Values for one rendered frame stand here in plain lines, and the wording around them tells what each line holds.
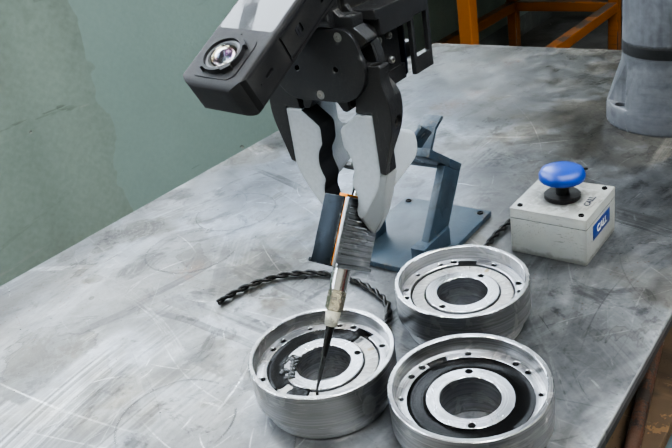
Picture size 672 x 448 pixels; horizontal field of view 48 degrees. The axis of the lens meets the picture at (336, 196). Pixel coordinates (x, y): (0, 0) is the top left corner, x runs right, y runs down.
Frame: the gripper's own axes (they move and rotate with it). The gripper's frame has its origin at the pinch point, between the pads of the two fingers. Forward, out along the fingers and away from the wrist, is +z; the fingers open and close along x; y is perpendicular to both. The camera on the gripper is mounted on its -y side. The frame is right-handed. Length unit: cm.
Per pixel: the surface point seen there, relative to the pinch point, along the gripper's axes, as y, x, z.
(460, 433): -5.6, -10.4, 10.3
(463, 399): -1.0, -8.1, 12.2
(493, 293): 9.0, -5.7, 10.3
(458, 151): 39.2, 13.5, 13.4
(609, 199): 25.3, -9.3, 9.5
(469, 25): 185, 88, 39
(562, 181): 21.5, -6.5, 6.4
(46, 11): 79, 155, 7
